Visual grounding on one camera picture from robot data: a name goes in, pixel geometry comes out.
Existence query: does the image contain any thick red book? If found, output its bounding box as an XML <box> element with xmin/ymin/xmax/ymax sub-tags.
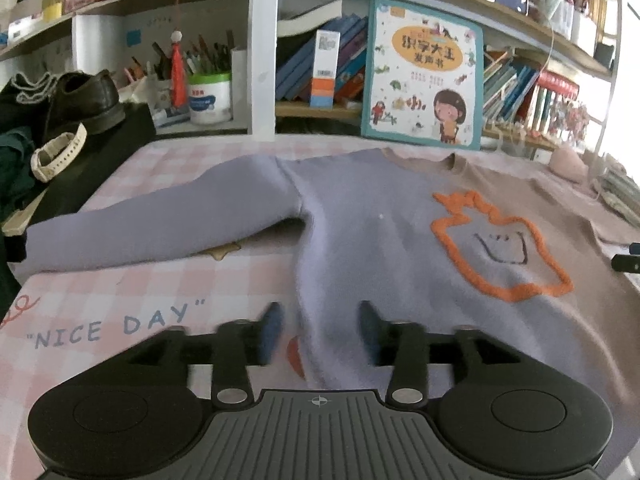
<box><xmin>537</xmin><ymin>71</ymin><xmax>581</xmax><ymax>96</ymax></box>

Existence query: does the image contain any thick open book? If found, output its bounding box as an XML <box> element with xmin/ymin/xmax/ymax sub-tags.
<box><xmin>277</xmin><ymin>0</ymin><xmax>343</xmax><ymax>37</ymax></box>

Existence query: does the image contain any white jar green lid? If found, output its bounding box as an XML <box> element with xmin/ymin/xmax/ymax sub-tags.
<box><xmin>187</xmin><ymin>71</ymin><xmax>233</xmax><ymax>126</ymax></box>

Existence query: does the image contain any black box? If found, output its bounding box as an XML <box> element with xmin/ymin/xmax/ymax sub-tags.
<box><xmin>0</xmin><ymin>102</ymin><xmax>157</xmax><ymax>261</ymax></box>

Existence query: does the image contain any dark frilled cloth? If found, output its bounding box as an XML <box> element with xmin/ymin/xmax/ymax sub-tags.
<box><xmin>0</xmin><ymin>72</ymin><xmax>56</xmax><ymax>111</ymax></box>

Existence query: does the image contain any pink plush toy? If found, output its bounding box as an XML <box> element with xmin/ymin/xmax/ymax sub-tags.
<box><xmin>549</xmin><ymin>147</ymin><xmax>591</xmax><ymax>183</ymax></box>

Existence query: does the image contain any pink checked tablecloth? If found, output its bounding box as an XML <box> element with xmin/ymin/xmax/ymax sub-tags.
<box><xmin>0</xmin><ymin>137</ymin><xmax>640</xmax><ymax>480</ymax></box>

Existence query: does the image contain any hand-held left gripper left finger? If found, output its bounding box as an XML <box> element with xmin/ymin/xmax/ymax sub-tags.
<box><xmin>120</xmin><ymin>302</ymin><xmax>287</xmax><ymax>408</ymax></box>

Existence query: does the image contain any white and orange carton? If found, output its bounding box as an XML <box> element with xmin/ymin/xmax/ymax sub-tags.
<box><xmin>309</xmin><ymin>30</ymin><xmax>341</xmax><ymax>109</ymax></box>

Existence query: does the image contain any purple and beige sweater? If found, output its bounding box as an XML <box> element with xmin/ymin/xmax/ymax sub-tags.
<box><xmin>22</xmin><ymin>147</ymin><xmax>640</xmax><ymax>480</ymax></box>

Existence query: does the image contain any striped folded fabric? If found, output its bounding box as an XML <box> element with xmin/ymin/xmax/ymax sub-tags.
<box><xmin>592</xmin><ymin>160</ymin><xmax>640</xmax><ymax>226</ymax></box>

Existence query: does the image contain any illustrated children's book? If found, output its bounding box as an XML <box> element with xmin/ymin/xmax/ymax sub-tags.
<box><xmin>360</xmin><ymin>0</ymin><xmax>485</xmax><ymax>151</ymax></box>

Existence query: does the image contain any white bookshelf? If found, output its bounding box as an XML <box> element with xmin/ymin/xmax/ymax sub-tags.
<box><xmin>0</xmin><ymin>0</ymin><xmax>640</xmax><ymax>161</ymax></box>

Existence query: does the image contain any stack of blue books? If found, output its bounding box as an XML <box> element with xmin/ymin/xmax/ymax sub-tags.
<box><xmin>275</xmin><ymin>14</ymin><xmax>370</xmax><ymax>108</ymax></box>

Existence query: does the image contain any white storage box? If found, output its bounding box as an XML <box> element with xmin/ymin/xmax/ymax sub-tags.
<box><xmin>570</xmin><ymin>5</ymin><xmax>598</xmax><ymax>56</ymax></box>

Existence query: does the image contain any dark green cloth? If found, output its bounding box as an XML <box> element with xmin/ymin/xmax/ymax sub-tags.
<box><xmin>0</xmin><ymin>125</ymin><xmax>38</xmax><ymax>216</ymax></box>

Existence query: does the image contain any bunch of pens and pencils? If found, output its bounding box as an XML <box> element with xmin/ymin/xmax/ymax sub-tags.
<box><xmin>122</xmin><ymin>30</ymin><xmax>236</xmax><ymax>86</ymax></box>

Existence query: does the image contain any row of upright books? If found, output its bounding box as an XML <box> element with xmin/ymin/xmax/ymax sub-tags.
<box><xmin>482</xmin><ymin>47</ymin><xmax>583</xmax><ymax>136</ymax></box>

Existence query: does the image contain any dark leather shoe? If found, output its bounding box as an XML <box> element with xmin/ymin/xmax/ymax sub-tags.
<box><xmin>42</xmin><ymin>70</ymin><xmax>127</xmax><ymax>143</ymax></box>

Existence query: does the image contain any red tassel ornament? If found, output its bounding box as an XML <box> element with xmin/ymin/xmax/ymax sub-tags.
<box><xmin>170</xmin><ymin>30</ymin><xmax>191</xmax><ymax>108</ymax></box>

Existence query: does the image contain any pink flower decoration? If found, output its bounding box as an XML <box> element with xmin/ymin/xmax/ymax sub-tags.
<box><xmin>547</xmin><ymin>100</ymin><xmax>591</xmax><ymax>133</ymax></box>

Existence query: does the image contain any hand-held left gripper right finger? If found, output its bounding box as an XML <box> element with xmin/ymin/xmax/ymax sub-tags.
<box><xmin>357</xmin><ymin>301</ymin><xmax>521</xmax><ymax>408</ymax></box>

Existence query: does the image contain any white wristwatch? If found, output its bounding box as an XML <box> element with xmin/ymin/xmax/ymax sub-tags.
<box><xmin>31</xmin><ymin>122</ymin><xmax>88</xmax><ymax>183</ymax></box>

